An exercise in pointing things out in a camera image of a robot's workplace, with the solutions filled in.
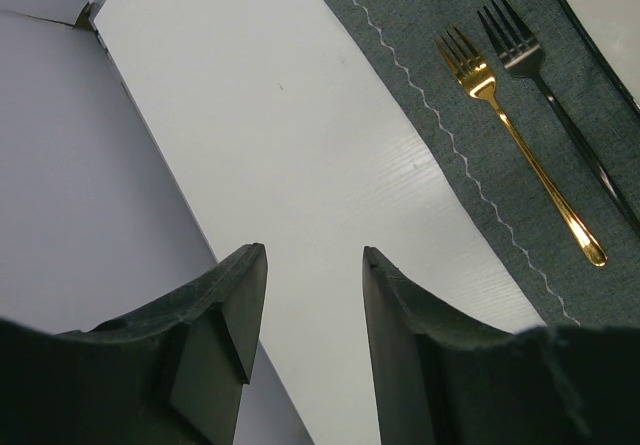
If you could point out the gold fork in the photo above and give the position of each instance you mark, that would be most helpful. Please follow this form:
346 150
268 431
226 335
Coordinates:
478 79

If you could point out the dark grey cloth placemat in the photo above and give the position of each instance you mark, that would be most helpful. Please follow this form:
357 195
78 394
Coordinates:
486 169

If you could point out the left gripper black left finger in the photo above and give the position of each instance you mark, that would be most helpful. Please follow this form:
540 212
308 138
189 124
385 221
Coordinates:
169 372

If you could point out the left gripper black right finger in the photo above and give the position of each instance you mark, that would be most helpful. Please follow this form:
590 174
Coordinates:
443 377

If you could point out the white square plate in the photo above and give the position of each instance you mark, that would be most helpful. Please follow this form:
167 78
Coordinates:
611 28

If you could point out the dark handled silver fork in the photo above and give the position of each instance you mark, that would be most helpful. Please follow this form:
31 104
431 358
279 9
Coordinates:
522 55

